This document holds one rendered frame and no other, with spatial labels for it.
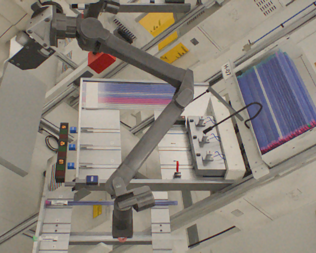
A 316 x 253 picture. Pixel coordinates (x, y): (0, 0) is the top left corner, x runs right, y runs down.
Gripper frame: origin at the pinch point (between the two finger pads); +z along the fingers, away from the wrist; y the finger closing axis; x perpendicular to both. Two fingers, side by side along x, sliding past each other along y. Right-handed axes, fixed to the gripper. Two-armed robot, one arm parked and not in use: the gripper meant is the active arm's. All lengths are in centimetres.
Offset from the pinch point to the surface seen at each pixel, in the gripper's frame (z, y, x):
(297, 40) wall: 90, 275, -169
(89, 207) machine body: 59, 55, 17
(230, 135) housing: 15, 65, -51
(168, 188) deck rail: 26, 41, -21
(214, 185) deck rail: 24, 42, -42
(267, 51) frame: -11, 99, -72
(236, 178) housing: 22, 44, -52
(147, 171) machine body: 70, 90, -15
